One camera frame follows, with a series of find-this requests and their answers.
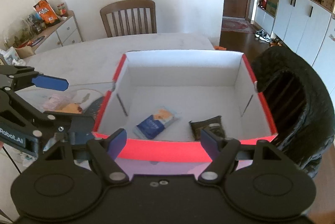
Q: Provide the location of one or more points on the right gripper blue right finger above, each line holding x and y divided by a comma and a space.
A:
211, 143

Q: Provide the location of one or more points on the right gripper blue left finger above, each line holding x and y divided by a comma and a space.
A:
115, 143

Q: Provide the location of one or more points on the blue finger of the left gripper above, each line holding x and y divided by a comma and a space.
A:
80, 130
49, 82

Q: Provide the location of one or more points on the black snack packet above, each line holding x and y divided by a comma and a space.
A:
213, 124

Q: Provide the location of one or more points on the capybara plush toy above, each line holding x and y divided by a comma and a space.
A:
72, 108

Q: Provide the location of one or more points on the blue cracker packet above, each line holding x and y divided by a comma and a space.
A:
156, 123

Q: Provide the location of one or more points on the pink wrapped bread packet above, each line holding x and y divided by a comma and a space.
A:
57, 102

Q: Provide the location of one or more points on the small cardboard box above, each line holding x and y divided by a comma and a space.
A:
25, 52

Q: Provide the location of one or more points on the white blue tissue pack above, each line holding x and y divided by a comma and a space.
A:
12, 57

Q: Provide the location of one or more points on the white sideboard cabinet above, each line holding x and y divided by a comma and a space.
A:
65, 33

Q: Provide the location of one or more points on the red cardboard shoe box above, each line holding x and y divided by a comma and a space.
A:
194, 84

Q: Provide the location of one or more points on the orange snack bag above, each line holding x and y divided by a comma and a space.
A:
46, 12

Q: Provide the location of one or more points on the brown wooden chair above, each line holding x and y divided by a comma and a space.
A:
129, 17

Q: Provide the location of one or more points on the white wall cabinet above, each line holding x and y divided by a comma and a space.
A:
306, 27

